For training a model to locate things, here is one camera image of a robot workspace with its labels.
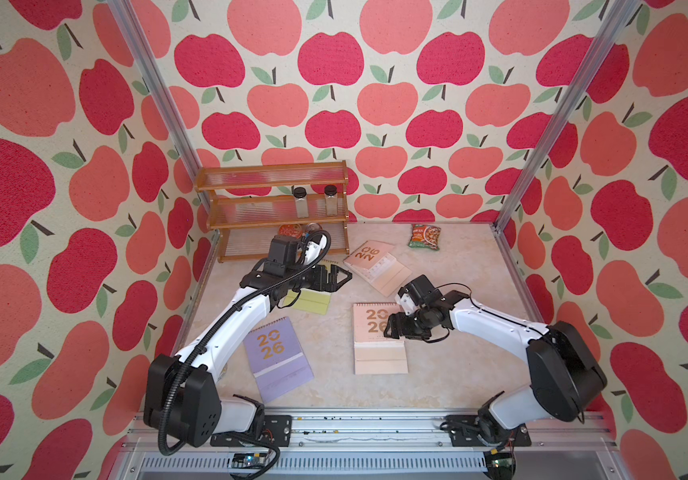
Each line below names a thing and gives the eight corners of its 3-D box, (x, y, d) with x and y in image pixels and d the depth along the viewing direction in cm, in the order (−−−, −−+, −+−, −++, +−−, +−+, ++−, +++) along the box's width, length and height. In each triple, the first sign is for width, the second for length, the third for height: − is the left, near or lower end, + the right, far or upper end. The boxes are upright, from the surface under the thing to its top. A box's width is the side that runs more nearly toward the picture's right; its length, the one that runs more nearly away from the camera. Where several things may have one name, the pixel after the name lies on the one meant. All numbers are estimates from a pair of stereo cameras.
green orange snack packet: (408, 246, 116) (409, 240, 114) (409, 228, 122) (411, 222, 120) (438, 250, 115) (440, 245, 112) (438, 232, 121) (440, 226, 118)
